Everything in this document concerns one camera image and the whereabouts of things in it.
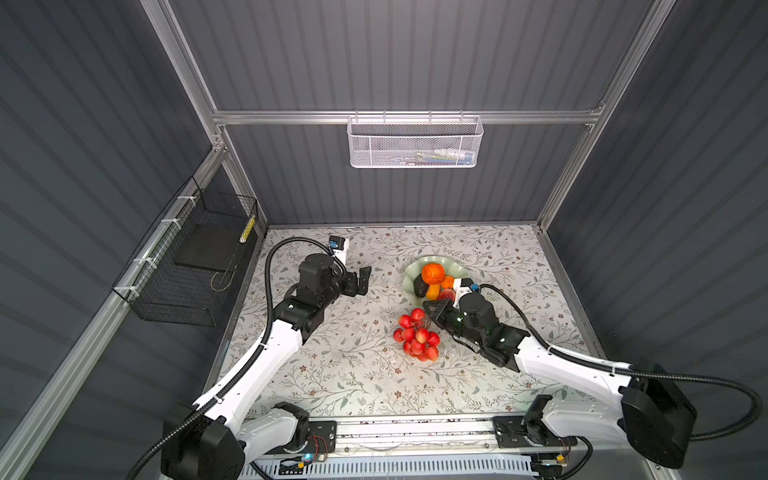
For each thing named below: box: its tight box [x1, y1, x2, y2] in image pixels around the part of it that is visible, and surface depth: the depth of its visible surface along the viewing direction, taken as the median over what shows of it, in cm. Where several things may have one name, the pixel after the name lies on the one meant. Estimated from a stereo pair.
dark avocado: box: [413, 273, 429, 298], surface depth 100 cm
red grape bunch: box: [393, 308, 441, 362], surface depth 77 cm
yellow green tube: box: [239, 215, 256, 243], surface depth 83 cm
